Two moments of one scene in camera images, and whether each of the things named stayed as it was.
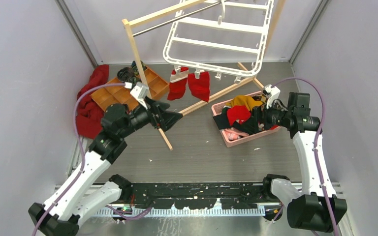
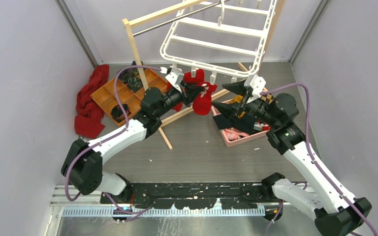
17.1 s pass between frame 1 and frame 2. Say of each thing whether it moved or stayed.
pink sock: stayed
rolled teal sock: stayed
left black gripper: moved
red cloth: stayed
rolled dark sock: stayed
